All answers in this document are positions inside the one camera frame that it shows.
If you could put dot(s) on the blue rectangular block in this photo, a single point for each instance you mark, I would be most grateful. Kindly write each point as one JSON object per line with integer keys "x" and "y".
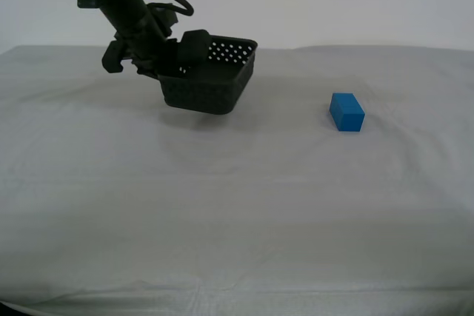
{"x": 348, "y": 118}

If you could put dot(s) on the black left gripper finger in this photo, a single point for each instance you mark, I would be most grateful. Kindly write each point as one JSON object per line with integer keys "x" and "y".
{"x": 148, "y": 68}
{"x": 194, "y": 47}

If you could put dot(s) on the white tablecloth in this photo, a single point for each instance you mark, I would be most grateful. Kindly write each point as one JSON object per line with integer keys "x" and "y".
{"x": 237, "y": 201}

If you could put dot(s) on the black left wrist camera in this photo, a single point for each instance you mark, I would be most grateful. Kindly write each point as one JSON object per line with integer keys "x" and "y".
{"x": 164, "y": 18}

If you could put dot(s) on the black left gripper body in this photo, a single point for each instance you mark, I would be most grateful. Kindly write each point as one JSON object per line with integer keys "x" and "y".
{"x": 129, "y": 23}

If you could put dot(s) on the black plastic woven basket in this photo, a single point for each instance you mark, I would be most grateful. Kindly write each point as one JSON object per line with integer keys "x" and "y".
{"x": 207, "y": 94}

